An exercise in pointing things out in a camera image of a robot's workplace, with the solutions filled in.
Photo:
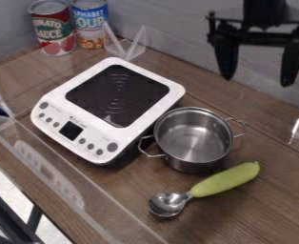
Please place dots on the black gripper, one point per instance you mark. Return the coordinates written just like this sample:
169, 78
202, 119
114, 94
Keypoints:
261, 22

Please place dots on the silver steel pot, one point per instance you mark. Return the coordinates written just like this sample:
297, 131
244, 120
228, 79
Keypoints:
194, 138

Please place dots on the white and black stove top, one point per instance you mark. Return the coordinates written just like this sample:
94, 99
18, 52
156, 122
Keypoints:
100, 111

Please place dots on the alphabet soup can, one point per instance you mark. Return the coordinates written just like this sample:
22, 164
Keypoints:
89, 16

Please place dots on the tomato sauce can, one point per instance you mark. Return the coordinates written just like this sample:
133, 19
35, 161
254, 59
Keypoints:
51, 22

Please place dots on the clear acrylic front barrier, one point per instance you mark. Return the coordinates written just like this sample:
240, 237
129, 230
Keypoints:
82, 208

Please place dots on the clear acrylic corner bracket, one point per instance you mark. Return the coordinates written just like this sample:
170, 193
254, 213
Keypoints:
125, 49

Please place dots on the green handled ice cream scoop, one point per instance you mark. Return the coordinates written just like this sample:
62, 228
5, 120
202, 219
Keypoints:
168, 204

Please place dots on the black table frame leg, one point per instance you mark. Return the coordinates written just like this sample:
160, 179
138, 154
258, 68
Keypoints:
14, 230

